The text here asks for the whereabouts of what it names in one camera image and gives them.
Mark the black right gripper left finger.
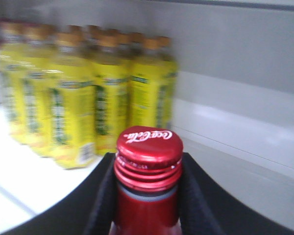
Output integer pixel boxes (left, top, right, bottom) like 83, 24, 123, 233
3, 153, 116, 235

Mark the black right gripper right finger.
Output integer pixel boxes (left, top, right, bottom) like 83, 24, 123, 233
178, 153, 294, 235

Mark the red aluminium coca-cola bottle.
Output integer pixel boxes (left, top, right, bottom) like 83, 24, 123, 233
110, 125, 183, 235

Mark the yellow pear tea bottle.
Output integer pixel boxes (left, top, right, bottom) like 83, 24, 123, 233
48, 25, 95, 169
0, 22, 28, 144
23, 26, 52, 158

